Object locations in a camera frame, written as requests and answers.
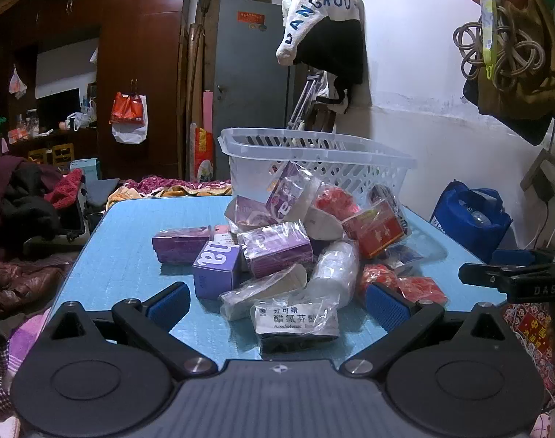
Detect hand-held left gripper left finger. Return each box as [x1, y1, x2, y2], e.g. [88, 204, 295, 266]
[44, 281, 218, 380]

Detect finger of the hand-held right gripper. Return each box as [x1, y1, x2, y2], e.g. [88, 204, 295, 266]
[458, 262, 506, 289]

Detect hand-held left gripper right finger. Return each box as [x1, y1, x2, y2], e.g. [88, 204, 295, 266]
[340, 281, 509, 377]

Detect purple box with white letters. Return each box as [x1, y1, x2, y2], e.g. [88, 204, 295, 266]
[192, 238, 242, 300]

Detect white plastic basket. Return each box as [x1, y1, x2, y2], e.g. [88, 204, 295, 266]
[217, 127, 418, 201]

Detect red patterned packet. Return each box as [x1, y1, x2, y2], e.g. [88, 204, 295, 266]
[359, 264, 450, 307]

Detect dark blue packet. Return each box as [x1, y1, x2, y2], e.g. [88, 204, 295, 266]
[386, 245, 425, 271]

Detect blue shopping bag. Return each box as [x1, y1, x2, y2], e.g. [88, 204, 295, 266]
[430, 180, 514, 264]

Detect red printed cloth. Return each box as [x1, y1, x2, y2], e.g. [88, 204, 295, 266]
[506, 302, 555, 425]

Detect white roll in clear bag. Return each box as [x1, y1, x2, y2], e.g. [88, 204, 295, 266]
[309, 238, 361, 312]

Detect flat purple box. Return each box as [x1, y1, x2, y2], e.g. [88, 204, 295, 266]
[152, 225, 215, 265]

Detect red box in clear bag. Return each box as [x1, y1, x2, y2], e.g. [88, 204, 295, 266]
[340, 200, 407, 260]

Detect white medicine box in bag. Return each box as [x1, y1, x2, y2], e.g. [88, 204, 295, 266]
[250, 298, 341, 355]

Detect pink and white small box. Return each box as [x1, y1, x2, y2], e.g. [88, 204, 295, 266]
[213, 224, 238, 246]

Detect white paper cup in bag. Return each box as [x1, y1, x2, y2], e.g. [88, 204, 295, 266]
[218, 264, 308, 321]

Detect dark packet in clear bag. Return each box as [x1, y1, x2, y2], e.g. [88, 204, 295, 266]
[368, 184, 410, 238]

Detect red packet in clear bag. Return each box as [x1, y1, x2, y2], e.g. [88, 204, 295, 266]
[313, 186, 361, 220]

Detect floral blanket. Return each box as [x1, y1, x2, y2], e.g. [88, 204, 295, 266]
[106, 174, 233, 202]

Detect purple pouch in clear bag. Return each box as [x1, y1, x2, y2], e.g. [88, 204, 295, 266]
[225, 195, 279, 234]

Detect purple box in clear bag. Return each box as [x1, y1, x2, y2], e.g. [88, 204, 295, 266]
[236, 220, 315, 280]

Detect tall purple box in bag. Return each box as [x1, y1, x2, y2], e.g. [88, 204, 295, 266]
[265, 161, 323, 225]

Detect black hanging bag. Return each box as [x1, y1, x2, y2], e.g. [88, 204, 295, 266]
[462, 77, 554, 146]

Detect red snack bag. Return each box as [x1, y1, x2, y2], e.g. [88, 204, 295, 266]
[194, 123, 215, 183]

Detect light blue box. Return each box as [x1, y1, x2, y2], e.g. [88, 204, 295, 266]
[69, 158, 103, 181]

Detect pile of dark clothes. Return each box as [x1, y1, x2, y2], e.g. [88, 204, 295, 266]
[0, 155, 87, 242]

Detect red and white plastic bag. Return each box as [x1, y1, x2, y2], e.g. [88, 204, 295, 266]
[109, 91, 149, 144]

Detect brown hanging bag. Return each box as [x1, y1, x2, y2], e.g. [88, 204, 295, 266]
[477, 0, 555, 122]

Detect folded metal stand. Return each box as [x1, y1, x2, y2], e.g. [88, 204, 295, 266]
[284, 72, 326, 131]

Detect dark monitor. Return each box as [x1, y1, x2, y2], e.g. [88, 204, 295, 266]
[35, 88, 80, 125]

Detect brown wooden wardrobe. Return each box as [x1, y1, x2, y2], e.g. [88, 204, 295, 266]
[0, 0, 191, 181]

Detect grey metal door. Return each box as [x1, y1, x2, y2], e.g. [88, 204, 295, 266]
[203, 0, 296, 181]

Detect small pink hanging bag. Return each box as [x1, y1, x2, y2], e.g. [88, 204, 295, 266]
[8, 64, 28, 100]

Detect white and black jacket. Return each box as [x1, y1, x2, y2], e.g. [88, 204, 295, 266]
[276, 0, 367, 115]

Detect coiled beige rope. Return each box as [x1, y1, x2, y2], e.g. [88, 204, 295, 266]
[453, 4, 554, 94]

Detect yellow-green strap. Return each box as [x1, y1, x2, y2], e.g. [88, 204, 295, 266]
[475, 0, 505, 82]

